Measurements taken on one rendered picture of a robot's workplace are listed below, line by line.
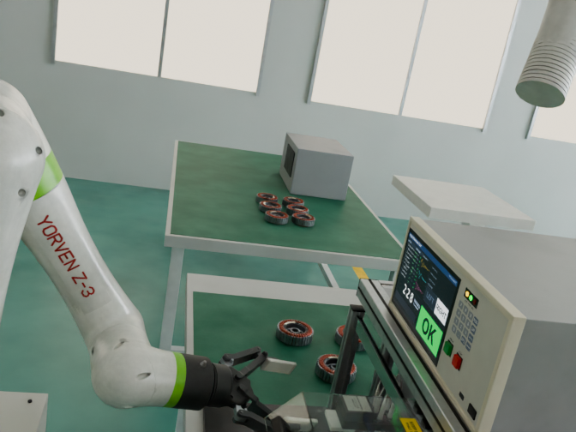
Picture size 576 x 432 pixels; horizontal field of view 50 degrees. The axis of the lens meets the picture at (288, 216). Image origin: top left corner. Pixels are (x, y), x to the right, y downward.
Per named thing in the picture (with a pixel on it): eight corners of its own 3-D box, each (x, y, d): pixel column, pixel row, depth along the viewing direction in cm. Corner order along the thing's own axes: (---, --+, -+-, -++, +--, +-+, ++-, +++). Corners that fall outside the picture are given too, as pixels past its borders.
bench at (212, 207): (145, 393, 273) (165, 234, 251) (162, 241, 446) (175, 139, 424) (381, 407, 295) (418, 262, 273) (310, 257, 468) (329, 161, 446)
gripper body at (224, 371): (190, 377, 114) (234, 383, 118) (198, 417, 107) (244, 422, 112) (209, 351, 110) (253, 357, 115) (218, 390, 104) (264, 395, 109)
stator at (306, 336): (319, 343, 188) (321, 333, 186) (290, 350, 181) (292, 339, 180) (297, 326, 196) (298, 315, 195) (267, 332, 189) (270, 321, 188)
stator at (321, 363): (357, 388, 167) (360, 377, 166) (316, 383, 166) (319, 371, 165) (351, 366, 178) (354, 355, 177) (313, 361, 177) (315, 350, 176)
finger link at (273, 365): (260, 370, 122) (259, 367, 122) (290, 375, 125) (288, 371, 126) (267, 360, 120) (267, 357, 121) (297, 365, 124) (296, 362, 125)
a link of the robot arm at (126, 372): (86, 420, 95) (111, 361, 93) (76, 370, 106) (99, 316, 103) (169, 427, 103) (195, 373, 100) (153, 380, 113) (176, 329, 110)
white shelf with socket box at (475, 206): (396, 342, 198) (431, 207, 184) (365, 291, 232) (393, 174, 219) (495, 351, 205) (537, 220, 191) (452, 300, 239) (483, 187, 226)
